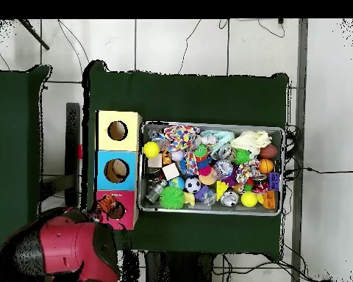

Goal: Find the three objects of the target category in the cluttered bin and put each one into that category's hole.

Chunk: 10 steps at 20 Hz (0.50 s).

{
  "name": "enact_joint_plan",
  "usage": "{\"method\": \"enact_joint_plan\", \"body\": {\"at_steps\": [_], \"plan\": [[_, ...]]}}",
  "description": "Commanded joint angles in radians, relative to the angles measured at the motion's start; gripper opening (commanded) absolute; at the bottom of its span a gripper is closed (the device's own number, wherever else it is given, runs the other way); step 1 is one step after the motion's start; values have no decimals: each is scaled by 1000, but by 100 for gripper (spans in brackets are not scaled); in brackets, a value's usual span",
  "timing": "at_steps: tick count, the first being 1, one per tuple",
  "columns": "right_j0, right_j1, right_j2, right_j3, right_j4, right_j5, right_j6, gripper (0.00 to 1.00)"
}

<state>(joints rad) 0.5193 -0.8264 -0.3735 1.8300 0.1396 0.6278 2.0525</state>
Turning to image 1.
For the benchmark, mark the orange striped tiger plush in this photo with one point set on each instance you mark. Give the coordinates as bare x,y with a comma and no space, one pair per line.
106,203

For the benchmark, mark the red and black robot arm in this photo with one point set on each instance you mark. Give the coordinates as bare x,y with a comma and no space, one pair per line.
64,249

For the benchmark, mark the silver mesh bin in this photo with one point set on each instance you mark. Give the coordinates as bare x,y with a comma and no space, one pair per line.
200,208

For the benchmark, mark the wooden box with three holes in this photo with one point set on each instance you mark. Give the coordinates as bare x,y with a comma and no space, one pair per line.
103,141

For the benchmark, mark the wooden cube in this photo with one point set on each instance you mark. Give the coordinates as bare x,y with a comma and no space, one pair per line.
170,171

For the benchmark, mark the polka dot cloth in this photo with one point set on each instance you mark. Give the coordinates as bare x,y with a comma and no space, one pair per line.
181,136

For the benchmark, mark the green-headed spiky caterpillar toy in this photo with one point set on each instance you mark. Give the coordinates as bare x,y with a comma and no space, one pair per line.
200,150

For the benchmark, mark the large yellow ball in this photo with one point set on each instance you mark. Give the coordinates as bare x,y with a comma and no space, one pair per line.
151,149

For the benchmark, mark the blue globe ball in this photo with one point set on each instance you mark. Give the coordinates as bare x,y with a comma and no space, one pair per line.
177,182

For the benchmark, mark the small soccer ball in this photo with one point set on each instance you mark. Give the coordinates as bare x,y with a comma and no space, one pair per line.
193,184

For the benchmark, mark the large green spiky ball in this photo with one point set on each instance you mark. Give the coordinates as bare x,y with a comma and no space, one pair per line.
172,197

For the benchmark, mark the dark green tablecloth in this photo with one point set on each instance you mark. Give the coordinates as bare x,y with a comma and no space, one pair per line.
179,97

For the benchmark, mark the cream knitted cloth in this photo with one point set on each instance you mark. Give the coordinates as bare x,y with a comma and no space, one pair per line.
250,140

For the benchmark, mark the small orange basketball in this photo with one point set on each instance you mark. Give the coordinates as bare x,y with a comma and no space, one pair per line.
266,166

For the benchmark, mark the purple plastic block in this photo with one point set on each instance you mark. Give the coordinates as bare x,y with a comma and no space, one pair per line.
273,181

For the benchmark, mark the black stand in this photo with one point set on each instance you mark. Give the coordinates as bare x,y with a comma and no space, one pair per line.
73,132

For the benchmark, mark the green-covered side table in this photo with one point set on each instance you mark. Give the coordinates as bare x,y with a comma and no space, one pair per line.
11,161

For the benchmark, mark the black rod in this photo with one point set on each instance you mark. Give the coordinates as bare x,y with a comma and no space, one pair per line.
35,35

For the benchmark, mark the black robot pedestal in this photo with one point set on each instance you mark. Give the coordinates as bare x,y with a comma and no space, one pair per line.
176,267

